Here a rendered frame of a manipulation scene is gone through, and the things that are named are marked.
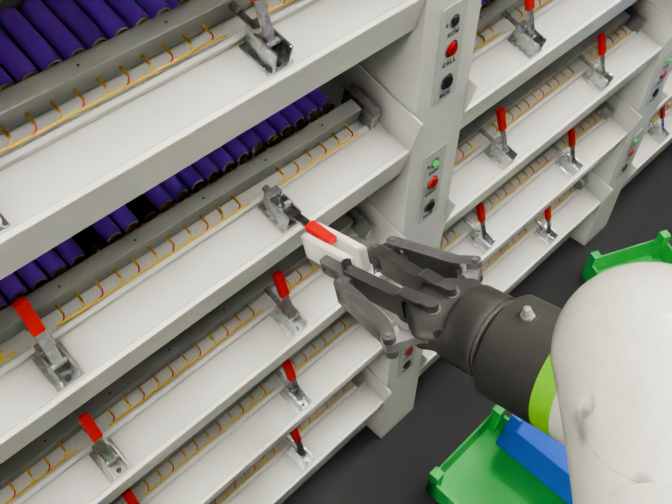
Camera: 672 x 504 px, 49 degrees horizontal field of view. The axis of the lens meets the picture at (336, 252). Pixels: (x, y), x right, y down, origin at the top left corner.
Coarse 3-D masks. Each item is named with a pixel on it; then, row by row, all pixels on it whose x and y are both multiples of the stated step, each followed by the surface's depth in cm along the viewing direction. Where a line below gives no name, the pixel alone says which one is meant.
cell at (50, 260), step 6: (48, 252) 70; (54, 252) 70; (36, 258) 70; (42, 258) 69; (48, 258) 69; (54, 258) 70; (60, 258) 70; (42, 264) 70; (48, 264) 69; (54, 264) 69; (60, 264) 69; (48, 270) 69; (54, 270) 69
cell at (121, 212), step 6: (120, 210) 73; (126, 210) 73; (114, 216) 73; (120, 216) 73; (126, 216) 73; (132, 216) 73; (120, 222) 73; (126, 222) 73; (132, 222) 73; (126, 228) 73
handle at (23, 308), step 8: (24, 296) 62; (16, 304) 61; (24, 304) 61; (16, 312) 62; (24, 312) 61; (32, 312) 62; (24, 320) 61; (32, 320) 62; (40, 320) 62; (32, 328) 62; (40, 328) 63; (40, 336) 63; (48, 336) 64; (40, 344) 63; (48, 344) 64; (48, 352) 64; (56, 352) 65; (56, 360) 65
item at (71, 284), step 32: (320, 128) 82; (256, 160) 79; (288, 160) 81; (224, 192) 76; (160, 224) 73; (96, 256) 70; (128, 256) 71; (64, 288) 68; (0, 320) 65; (64, 320) 68; (0, 352) 65
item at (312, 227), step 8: (288, 208) 77; (288, 216) 76; (296, 216) 76; (304, 216) 76; (304, 224) 75; (312, 224) 75; (312, 232) 74; (320, 232) 74; (328, 232) 74; (328, 240) 73; (336, 240) 74
